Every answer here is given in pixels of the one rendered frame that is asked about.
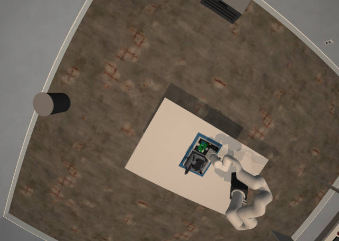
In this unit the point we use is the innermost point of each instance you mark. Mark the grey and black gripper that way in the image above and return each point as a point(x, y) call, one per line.
point(210, 152)

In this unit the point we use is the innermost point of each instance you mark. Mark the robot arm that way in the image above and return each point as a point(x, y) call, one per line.
point(243, 218)

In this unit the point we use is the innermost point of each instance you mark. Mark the green circuit board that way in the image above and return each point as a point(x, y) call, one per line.
point(202, 146)

